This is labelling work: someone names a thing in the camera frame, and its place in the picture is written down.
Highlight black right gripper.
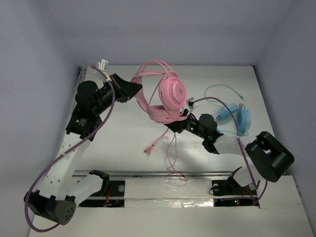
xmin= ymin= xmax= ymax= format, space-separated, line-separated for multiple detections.
xmin=163 ymin=108 xmax=207 ymax=140

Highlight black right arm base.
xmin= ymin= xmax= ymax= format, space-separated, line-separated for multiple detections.
xmin=208 ymin=167 xmax=259 ymax=207

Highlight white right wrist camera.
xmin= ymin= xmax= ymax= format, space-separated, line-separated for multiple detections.
xmin=186 ymin=97 xmax=197 ymax=110

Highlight green cable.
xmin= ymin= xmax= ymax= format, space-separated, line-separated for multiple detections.
xmin=204 ymin=84 xmax=245 ymax=106

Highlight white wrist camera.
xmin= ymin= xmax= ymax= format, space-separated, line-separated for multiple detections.
xmin=90 ymin=59 xmax=109 ymax=83
xmin=186 ymin=97 xmax=197 ymax=110

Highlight pink headphones with cable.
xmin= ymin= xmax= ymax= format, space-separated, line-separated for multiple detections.
xmin=130 ymin=60 xmax=188 ymax=182

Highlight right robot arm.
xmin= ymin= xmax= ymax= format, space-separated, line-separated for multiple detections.
xmin=166 ymin=114 xmax=295 ymax=194

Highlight aluminium rail frame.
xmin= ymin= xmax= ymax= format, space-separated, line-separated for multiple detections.
xmin=55 ymin=66 xmax=287 ymax=200

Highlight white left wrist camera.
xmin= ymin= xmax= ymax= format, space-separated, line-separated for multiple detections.
xmin=90 ymin=59 xmax=109 ymax=83

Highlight blue headphones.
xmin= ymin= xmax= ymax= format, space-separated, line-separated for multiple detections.
xmin=214 ymin=103 xmax=251 ymax=136

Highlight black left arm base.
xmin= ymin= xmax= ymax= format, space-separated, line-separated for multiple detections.
xmin=79 ymin=170 xmax=125 ymax=208

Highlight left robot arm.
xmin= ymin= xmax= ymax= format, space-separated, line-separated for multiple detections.
xmin=24 ymin=74 xmax=142 ymax=226

